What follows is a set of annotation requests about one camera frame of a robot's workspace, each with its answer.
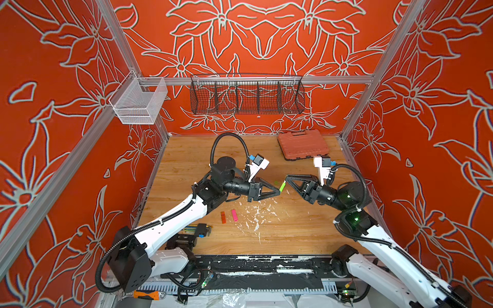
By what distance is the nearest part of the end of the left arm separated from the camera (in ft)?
1.87

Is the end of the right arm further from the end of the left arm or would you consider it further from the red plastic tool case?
the red plastic tool case

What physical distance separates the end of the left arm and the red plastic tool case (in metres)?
0.48

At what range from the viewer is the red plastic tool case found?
3.47 feet
